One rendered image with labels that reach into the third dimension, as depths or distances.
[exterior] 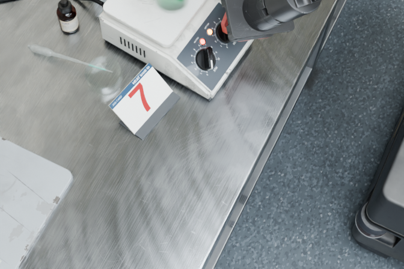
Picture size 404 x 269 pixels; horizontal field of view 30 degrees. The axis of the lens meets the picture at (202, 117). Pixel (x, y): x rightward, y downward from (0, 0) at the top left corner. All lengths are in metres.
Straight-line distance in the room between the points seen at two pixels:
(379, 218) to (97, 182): 0.74
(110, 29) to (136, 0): 0.06
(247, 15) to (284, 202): 0.92
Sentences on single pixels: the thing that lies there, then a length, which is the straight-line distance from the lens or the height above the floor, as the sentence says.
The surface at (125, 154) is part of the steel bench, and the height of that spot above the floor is 0.75.
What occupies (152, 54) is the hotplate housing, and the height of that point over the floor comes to 0.80.
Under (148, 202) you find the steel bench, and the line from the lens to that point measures 1.07.
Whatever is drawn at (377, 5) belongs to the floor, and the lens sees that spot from 2.19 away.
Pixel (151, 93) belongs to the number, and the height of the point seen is 0.77.
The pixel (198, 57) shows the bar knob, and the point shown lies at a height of 0.81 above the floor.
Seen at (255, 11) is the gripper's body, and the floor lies 0.92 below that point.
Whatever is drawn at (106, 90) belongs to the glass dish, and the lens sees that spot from 1.12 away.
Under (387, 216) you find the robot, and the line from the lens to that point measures 1.61.
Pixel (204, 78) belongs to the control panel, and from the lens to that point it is 1.10.
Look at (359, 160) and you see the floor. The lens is 1.95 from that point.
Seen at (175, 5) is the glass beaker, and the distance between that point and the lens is 1.08.
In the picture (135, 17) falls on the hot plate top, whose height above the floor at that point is 0.84.
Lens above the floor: 1.76
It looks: 65 degrees down
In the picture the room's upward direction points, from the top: 5 degrees clockwise
